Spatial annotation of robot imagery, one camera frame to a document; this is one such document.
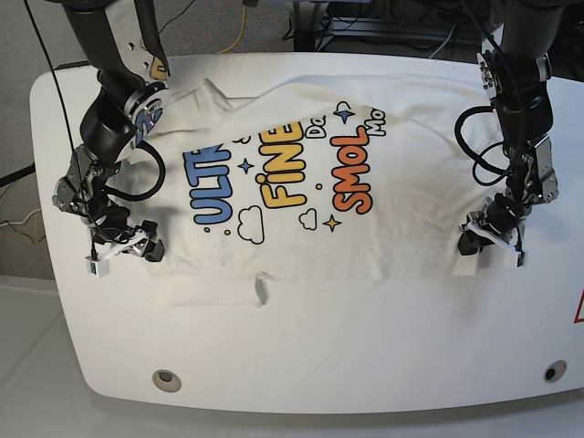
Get yellow cable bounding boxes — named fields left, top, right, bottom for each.
left=214, top=0, right=250, bottom=56

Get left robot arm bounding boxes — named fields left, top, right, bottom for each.
left=454, top=1, right=568, bottom=258

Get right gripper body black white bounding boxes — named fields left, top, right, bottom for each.
left=88, top=205, right=159, bottom=260

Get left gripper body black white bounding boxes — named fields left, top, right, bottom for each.
left=459, top=193, right=525, bottom=252

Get white printed T-shirt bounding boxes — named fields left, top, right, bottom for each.
left=111, top=75, right=487, bottom=306

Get left table grommet hole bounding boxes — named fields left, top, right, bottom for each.
left=152, top=370, right=182, bottom=393

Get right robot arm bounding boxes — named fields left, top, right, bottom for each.
left=52, top=1, right=170, bottom=263

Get black table leg stand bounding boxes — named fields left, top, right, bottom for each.
left=287, top=1, right=333, bottom=53

